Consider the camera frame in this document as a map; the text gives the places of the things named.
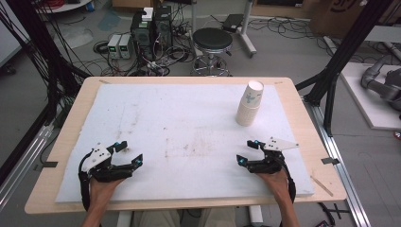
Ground white box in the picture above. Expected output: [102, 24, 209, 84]
[141, 7, 155, 23]

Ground person's left leg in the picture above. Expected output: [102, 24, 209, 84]
[131, 210, 183, 227]

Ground black tape piece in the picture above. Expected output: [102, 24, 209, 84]
[321, 156, 341, 166]
[33, 161, 59, 172]

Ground black flat device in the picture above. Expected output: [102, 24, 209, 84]
[221, 13, 245, 34]

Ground person's right leg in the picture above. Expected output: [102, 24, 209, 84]
[198, 207, 237, 227]

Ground grey power supply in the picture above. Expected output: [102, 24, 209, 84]
[118, 33, 133, 61]
[106, 33, 123, 61]

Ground black computer tower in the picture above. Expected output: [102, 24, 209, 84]
[152, 5, 174, 52]
[130, 10, 156, 61]

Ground cardboard box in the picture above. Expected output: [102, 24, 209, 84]
[309, 0, 401, 40]

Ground aluminium rail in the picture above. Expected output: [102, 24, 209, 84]
[0, 124, 55, 212]
[303, 96, 373, 227]

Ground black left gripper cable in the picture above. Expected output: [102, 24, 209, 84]
[78, 150, 93, 212]

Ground white table leg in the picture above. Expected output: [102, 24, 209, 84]
[248, 205, 265, 227]

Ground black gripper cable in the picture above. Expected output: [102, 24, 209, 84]
[279, 157, 298, 204]
[78, 150, 93, 212]

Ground black round stool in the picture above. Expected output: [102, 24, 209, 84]
[190, 26, 235, 78]

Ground white stand leg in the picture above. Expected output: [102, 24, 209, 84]
[237, 0, 258, 59]

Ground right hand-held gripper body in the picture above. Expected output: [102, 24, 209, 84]
[247, 136, 300, 175]

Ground thin wooden stick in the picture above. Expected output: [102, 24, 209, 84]
[310, 175, 335, 198]

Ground person's leg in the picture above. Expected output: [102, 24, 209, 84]
[198, 207, 237, 227]
[131, 210, 183, 227]

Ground tangle of black cables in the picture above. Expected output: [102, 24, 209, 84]
[92, 18, 197, 78]

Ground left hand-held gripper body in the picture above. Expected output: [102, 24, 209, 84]
[81, 142, 136, 183]

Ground white platform board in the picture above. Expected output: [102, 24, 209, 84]
[340, 61, 401, 131]

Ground black metal frame post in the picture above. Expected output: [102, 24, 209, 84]
[5, 0, 83, 127]
[295, 0, 395, 137]

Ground stack of nested paper cups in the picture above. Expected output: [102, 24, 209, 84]
[235, 99, 262, 128]

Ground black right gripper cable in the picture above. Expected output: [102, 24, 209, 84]
[279, 157, 298, 204]

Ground white foam mat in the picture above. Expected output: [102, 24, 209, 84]
[55, 82, 316, 203]

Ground person's left hand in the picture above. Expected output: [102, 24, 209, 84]
[88, 177, 126, 206]

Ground person's right hand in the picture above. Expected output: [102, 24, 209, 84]
[255, 171, 291, 204]

